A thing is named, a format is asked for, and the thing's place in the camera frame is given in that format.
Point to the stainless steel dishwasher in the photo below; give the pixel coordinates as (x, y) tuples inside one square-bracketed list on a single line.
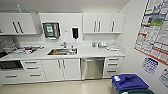
[(92, 68)]

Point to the stack of white plates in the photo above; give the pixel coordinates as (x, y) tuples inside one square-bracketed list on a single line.
[(103, 44)]

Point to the chrome sink faucet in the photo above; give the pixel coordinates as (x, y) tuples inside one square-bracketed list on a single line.
[(63, 45)]

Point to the stainless steel sink basin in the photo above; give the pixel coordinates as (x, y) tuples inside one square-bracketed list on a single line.
[(61, 52)]

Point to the white sink base cabinet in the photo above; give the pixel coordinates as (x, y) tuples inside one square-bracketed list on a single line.
[(61, 69)]

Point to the white drawer stack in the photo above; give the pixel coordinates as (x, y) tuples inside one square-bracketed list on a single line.
[(33, 70), (113, 66)]

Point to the steel paper towel dispenser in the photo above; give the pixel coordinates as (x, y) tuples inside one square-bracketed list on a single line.
[(50, 30)]

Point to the blue lidded waste bin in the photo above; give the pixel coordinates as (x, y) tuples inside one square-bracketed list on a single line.
[(130, 83)]

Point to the dish rack with dishes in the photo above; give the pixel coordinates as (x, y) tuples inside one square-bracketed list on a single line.
[(23, 50)]

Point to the green lidded waste bin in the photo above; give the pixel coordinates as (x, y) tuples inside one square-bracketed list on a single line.
[(141, 92)]

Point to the bottle on cabinet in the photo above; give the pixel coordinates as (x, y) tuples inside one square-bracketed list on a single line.
[(19, 8)]

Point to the white drawer under microwave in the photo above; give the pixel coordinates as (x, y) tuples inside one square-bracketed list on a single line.
[(11, 76)]

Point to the black wall soap dispenser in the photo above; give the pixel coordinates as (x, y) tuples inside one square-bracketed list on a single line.
[(75, 32)]

